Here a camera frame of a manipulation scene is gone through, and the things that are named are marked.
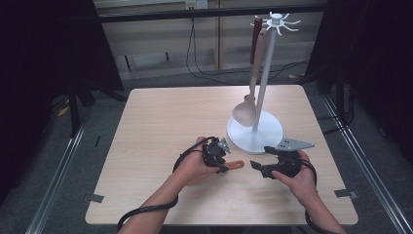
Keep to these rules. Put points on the beige wooden ladle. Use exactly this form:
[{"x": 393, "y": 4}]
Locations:
[{"x": 245, "y": 113}]

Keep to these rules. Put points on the yellow floor tape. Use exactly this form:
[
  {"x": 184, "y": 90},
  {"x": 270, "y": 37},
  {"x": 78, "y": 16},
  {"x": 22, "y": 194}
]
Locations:
[{"x": 63, "y": 111}]

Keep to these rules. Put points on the person's right hand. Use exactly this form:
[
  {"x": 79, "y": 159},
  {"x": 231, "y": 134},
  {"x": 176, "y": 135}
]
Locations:
[{"x": 303, "y": 185}]

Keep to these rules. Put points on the person's left hand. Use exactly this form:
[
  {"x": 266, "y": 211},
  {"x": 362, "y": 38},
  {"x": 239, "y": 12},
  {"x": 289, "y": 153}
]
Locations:
[{"x": 193, "y": 169}]

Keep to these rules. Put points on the white utensil stand with hooks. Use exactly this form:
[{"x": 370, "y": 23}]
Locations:
[{"x": 269, "y": 130}]

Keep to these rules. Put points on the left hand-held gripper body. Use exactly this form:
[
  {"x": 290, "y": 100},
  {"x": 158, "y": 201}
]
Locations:
[{"x": 214, "y": 154}]

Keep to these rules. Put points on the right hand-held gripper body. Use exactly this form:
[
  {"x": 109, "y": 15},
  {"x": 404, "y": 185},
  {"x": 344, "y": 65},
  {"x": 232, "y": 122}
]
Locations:
[{"x": 289, "y": 162}]

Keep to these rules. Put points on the dark curtain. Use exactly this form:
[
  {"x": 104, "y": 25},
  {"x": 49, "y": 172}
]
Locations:
[
  {"x": 32, "y": 65},
  {"x": 373, "y": 48}
]

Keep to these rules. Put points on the grey tape strip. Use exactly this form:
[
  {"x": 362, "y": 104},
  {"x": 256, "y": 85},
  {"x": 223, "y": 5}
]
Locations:
[
  {"x": 95, "y": 197},
  {"x": 347, "y": 193}
]

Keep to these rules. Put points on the orange wooden spatula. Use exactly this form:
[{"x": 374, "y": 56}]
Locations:
[{"x": 234, "y": 164}]

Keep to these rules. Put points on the white wall socket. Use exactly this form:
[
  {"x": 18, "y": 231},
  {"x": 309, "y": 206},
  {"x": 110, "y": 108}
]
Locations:
[{"x": 196, "y": 4}]

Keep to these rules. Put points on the black horizontal bar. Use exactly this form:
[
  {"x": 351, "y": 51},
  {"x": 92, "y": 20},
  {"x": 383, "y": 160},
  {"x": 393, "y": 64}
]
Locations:
[{"x": 162, "y": 15}]

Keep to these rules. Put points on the metal floor rail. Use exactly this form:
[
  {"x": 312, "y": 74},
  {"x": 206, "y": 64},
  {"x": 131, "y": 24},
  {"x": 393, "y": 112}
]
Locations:
[
  {"x": 367, "y": 165},
  {"x": 55, "y": 185}
]

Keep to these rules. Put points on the black metal stand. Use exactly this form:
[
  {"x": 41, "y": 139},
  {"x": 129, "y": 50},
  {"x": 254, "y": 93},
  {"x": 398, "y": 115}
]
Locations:
[
  {"x": 340, "y": 97},
  {"x": 74, "y": 110}
]

